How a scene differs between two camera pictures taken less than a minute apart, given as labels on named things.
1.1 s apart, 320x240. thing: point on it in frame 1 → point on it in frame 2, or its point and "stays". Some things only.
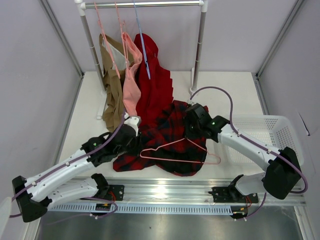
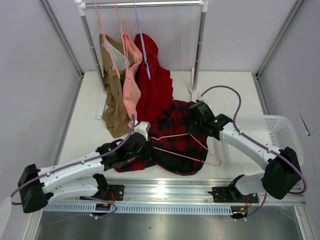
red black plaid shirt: [165, 145] stays
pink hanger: [102, 30] stays
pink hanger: [181, 160] → [182, 134]
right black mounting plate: [232, 194] stays
